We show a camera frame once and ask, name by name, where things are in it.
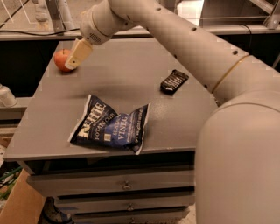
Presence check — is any red apple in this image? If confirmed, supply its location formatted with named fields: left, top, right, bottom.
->
left=53, top=49, right=70, bottom=73

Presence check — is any blue kettle chips bag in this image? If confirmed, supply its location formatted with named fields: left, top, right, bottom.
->
left=68, top=94, right=150, bottom=155

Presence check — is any black cable on rail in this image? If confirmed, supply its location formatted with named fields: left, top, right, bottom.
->
left=0, top=27, right=81, bottom=37

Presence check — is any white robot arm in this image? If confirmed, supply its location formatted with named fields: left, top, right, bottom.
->
left=66, top=0, right=280, bottom=224

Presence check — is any black rxbar chocolate wrapper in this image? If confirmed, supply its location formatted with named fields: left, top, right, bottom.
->
left=160, top=69, right=189, bottom=95

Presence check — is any cardboard box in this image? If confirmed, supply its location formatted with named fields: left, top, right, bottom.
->
left=0, top=170, right=46, bottom=224

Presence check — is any grey drawer cabinet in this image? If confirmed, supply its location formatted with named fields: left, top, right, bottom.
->
left=5, top=38, right=216, bottom=224

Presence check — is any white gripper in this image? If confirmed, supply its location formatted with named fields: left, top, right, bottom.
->
left=65, top=3, right=117, bottom=70

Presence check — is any grey metal rail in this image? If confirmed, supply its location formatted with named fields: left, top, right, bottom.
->
left=0, top=24, right=280, bottom=41

